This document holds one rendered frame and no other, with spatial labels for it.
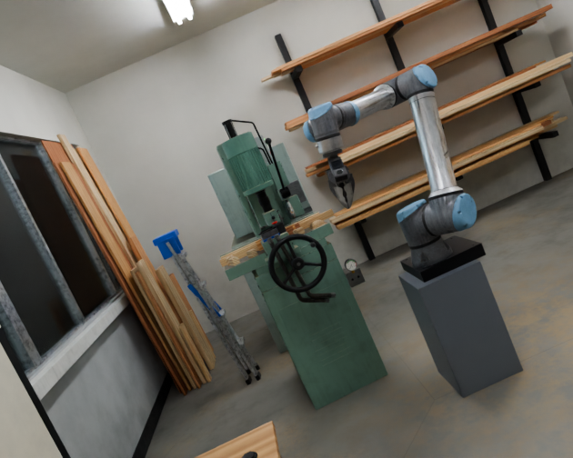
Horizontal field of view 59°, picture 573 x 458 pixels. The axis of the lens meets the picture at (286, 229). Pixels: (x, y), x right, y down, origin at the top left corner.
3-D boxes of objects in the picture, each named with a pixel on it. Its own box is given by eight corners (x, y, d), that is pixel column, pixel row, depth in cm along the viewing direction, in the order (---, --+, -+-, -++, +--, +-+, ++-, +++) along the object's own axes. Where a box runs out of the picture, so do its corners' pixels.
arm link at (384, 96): (384, 84, 241) (295, 123, 197) (405, 72, 232) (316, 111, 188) (394, 105, 242) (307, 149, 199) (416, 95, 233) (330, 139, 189)
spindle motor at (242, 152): (246, 197, 265) (220, 143, 261) (244, 196, 282) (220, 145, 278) (276, 184, 267) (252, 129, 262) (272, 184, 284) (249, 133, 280)
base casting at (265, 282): (261, 293, 262) (254, 278, 261) (253, 274, 319) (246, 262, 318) (338, 257, 266) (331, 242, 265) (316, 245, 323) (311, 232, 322)
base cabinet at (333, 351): (315, 412, 271) (260, 293, 262) (297, 373, 328) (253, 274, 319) (388, 374, 275) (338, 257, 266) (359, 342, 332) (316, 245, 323)
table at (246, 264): (229, 284, 250) (224, 273, 249) (227, 274, 280) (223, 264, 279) (338, 233, 256) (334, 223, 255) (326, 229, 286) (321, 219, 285)
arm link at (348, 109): (336, 107, 195) (315, 113, 187) (357, 95, 186) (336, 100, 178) (344, 130, 196) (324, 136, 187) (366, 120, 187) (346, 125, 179)
